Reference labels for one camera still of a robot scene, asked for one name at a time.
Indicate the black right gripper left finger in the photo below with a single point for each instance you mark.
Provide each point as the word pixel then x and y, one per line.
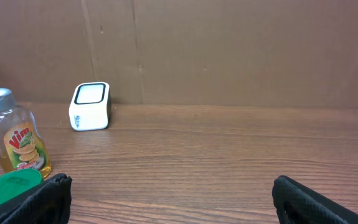
pixel 46 203

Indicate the yellow Vim dish soap bottle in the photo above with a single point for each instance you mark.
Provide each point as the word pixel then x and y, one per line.
pixel 21 146

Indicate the white barcode scanner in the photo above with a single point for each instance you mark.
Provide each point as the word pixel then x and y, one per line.
pixel 90 107

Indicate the green-capped white bottle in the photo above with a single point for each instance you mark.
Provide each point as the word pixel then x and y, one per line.
pixel 17 182

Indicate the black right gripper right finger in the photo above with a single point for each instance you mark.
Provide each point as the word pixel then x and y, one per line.
pixel 298 204

